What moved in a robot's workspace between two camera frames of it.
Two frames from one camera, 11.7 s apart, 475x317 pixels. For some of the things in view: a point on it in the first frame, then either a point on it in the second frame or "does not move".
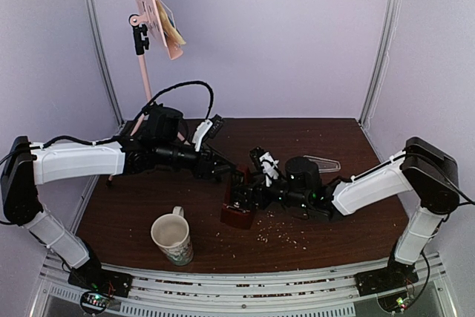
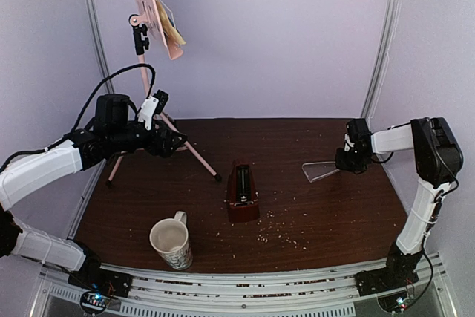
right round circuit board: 395,303 does not move
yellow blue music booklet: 168,22 does not move
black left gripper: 204,166 → 165,150
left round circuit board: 95,302 does not move
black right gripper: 249,191 → 344,161
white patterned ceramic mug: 171,233 does not move
